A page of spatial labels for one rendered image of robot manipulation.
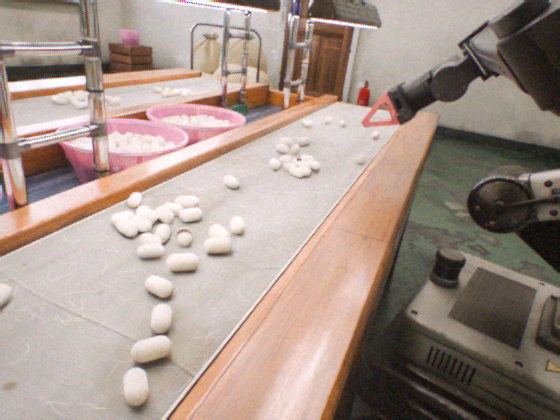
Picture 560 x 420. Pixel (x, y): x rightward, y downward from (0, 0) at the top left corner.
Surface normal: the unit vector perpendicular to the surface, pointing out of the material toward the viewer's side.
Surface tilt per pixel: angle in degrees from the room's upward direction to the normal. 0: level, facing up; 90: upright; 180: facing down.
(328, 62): 90
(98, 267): 0
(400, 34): 91
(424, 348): 90
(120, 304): 0
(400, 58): 90
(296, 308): 0
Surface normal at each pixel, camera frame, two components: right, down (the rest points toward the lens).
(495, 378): -0.59, 0.29
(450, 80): -0.36, 0.43
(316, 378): 0.11, -0.89
